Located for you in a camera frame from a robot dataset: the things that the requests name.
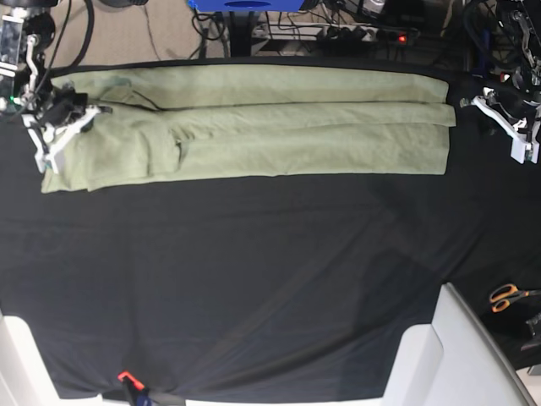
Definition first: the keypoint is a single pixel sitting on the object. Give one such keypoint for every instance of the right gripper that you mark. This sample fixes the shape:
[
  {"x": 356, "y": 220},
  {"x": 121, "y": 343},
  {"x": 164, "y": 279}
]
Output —
[{"x": 53, "y": 118}]

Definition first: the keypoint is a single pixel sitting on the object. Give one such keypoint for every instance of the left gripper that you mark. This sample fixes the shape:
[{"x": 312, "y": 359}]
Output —
[{"x": 516, "y": 112}]

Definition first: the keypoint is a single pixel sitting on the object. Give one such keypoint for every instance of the light green T-shirt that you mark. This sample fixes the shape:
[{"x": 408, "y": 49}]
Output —
[{"x": 254, "y": 120}]

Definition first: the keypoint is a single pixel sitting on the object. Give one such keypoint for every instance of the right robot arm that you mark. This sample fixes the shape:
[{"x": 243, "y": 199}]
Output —
[{"x": 29, "y": 45}]

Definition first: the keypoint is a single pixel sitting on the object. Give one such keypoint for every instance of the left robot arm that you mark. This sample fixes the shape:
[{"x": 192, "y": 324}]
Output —
[{"x": 507, "y": 36}]

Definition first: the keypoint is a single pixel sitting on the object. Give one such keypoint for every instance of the red black clamp right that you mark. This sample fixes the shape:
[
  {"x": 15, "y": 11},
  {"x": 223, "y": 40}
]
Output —
[{"x": 506, "y": 78}]

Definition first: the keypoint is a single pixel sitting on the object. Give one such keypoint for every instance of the black power strip red light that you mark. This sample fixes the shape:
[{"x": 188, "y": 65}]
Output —
[{"x": 394, "y": 36}]

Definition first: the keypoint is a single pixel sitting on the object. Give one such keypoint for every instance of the blue box on stand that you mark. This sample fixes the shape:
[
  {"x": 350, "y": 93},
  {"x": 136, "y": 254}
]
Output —
[{"x": 246, "y": 5}]

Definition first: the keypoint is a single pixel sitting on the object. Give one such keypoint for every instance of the white bin right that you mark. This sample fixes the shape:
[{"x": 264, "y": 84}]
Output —
[{"x": 452, "y": 361}]

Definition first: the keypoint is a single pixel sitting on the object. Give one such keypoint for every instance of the white bin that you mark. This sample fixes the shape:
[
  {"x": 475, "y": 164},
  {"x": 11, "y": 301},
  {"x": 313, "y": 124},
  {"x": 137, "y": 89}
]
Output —
[
  {"x": 452, "y": 361},
  {"x": 24, "y": 377}
]

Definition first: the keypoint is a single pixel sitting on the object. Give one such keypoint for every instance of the black metal stand pole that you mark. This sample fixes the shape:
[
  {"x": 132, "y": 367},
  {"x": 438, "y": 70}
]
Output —
[{"x": 240, "y": 28}]

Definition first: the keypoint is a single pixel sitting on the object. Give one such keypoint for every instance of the white bin left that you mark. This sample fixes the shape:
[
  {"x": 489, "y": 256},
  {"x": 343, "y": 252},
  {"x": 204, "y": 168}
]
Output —
[{"x": 24, "y": 377}]

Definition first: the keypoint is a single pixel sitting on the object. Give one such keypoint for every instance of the white power strip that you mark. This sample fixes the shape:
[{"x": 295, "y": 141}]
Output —
[{"x": 279, "y": 31}]

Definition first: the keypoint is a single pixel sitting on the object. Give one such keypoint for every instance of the red blue clamp front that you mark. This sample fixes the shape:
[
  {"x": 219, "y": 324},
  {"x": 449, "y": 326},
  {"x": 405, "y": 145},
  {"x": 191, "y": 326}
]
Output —
[{"x": 137, "y": 394}]

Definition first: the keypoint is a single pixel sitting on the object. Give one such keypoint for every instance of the black table cloth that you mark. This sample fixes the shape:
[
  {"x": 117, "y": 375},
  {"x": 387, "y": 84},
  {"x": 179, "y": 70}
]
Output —
[{"x": 286, "y": 289}]

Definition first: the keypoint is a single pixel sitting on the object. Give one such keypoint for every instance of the orange handled scissors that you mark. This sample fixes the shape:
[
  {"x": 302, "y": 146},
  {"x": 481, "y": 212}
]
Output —
[{"x": 506, "y": 295}]

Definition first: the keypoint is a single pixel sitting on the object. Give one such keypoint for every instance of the black metal bracket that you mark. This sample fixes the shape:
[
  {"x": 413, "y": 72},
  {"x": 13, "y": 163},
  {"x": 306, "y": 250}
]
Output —
[{"x": 533, "y": 325}]

